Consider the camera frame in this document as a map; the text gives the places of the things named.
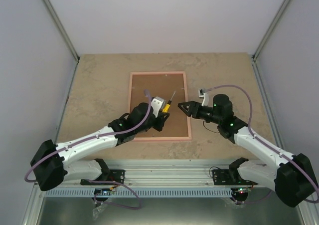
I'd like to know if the yellow handled screwdriver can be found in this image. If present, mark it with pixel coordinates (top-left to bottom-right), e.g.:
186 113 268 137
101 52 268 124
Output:
162 91 176 113

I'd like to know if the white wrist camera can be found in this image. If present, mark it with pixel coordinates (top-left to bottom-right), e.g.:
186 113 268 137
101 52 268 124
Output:
198 88 209 106
151 96 166 118

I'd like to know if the grey slotted cable duct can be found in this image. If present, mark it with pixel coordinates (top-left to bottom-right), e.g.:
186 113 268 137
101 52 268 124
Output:
45 187 232 198

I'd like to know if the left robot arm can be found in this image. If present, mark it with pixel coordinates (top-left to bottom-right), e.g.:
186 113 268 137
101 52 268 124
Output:
30 102 169 191

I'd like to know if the aluminium corner post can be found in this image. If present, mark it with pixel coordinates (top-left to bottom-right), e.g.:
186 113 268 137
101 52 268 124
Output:
251 0 301 61
34 0 80 62

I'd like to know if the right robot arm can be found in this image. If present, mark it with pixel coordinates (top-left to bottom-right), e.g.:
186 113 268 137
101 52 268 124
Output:
178 94 319 207

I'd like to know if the brown frame backing board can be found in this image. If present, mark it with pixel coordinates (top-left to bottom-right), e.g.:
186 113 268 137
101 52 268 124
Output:
131 74 189 138

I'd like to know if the right circuit board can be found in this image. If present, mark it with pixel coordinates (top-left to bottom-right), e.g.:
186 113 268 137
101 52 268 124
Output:
236 187 252 194

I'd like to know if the right aluminium corner post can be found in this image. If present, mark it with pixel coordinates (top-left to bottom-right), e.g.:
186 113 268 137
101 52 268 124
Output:
251 0 301 61

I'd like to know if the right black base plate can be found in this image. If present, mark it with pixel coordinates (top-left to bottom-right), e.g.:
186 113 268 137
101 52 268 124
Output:
210 169 256 186

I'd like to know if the aluminium rail beam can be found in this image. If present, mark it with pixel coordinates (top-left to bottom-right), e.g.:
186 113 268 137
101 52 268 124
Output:
34 160 310 188

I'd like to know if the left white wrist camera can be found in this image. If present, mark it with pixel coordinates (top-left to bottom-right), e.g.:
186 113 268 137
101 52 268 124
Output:
151 96 166 118

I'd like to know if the left aluminium corner post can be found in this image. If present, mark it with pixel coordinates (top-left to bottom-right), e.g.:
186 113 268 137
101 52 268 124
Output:
34 0 80 62

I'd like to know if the pink picture frame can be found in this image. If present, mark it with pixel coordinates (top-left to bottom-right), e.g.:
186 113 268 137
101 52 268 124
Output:
127 71 193 143

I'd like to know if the circuit board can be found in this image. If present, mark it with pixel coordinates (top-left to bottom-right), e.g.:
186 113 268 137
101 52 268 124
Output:
94 187 116 196
236 187 252 194

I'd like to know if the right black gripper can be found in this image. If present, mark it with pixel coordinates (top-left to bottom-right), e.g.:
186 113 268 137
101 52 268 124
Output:
178 101 222 125

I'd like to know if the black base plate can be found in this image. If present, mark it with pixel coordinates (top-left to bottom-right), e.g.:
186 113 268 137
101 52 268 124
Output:
80 170 126 186
210 169 256 186

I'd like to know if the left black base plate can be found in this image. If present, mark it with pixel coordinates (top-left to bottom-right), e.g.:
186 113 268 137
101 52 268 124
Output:
80 170 126 186

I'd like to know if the left circuit board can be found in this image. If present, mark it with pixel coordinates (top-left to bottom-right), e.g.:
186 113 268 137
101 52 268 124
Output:
94 187 116 196

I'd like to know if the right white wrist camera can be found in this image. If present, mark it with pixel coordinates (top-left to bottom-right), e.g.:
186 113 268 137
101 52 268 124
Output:
198 88 209 106

